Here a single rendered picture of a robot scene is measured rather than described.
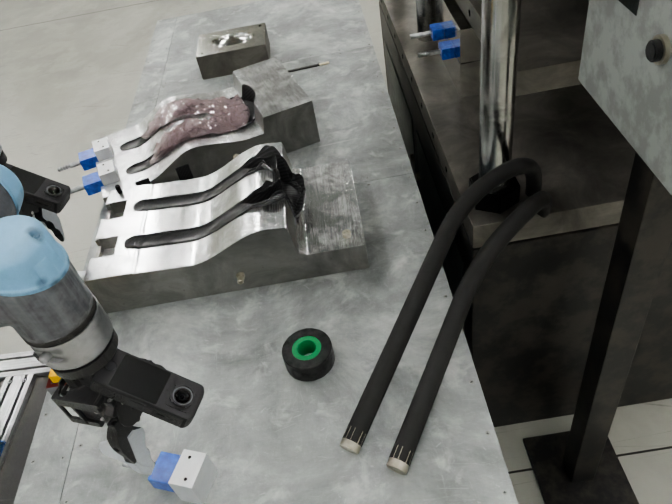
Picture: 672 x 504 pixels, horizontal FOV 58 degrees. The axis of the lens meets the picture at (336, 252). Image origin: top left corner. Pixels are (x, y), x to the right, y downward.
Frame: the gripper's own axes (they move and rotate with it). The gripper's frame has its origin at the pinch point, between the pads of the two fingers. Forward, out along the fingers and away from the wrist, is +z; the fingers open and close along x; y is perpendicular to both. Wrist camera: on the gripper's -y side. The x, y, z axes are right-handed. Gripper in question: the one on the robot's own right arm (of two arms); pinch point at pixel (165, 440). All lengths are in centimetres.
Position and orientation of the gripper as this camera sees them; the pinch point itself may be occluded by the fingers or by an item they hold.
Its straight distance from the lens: 82.4
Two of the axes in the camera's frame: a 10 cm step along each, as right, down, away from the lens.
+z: 1.6, 7.1, 6.9
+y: -9.5, -0.7, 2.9
